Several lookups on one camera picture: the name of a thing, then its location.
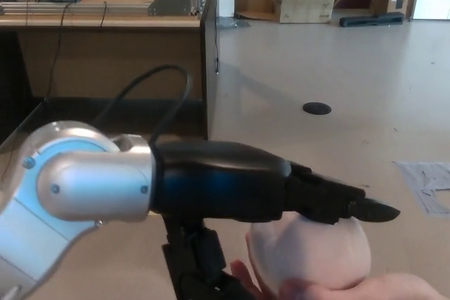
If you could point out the person's bare hand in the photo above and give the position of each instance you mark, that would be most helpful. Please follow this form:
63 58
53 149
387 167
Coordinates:
386 289

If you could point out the pale pink plush dumpling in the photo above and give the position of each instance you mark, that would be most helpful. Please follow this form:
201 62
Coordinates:
316 251

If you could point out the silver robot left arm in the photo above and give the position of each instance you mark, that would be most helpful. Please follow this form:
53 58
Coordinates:
88 187

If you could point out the grey tape patch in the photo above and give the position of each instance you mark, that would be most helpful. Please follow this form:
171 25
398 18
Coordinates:
415 177

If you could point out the black round floor cover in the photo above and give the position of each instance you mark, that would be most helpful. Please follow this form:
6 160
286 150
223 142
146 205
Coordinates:
317 108

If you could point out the long black foam block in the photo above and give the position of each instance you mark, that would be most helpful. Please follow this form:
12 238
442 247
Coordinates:
369 20

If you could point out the plain brown cardboard box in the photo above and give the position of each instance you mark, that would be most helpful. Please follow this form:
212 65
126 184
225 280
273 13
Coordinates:
379 4

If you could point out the large open cardboard box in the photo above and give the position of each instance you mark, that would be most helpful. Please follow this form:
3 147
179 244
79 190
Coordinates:
306 6

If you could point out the clear plastic bag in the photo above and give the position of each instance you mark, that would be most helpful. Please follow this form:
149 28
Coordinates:
233 23

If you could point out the flat cardboard sheet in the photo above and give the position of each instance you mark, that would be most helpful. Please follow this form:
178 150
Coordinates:
258 10

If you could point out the wooden desk with dark sides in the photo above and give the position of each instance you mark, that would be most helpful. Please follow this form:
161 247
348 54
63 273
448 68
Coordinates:
105 57

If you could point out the aluminium extrusion rails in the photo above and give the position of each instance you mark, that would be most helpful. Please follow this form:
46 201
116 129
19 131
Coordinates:
70 8

